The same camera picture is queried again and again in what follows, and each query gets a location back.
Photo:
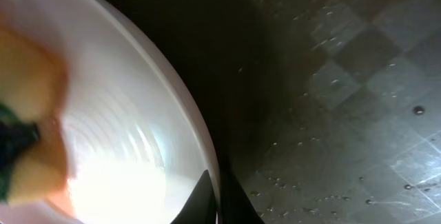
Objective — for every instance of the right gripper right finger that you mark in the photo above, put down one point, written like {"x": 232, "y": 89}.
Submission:
{"x": 235, "y": 205}

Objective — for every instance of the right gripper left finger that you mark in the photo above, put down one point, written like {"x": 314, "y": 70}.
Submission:
{"x": 200, "y": 208}

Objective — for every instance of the white plate top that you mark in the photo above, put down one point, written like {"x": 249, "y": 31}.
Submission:
{"x": 135, "y": 139}

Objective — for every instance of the green and yellow sponge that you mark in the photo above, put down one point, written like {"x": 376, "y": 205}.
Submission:
{"x": 33, "y": 158}

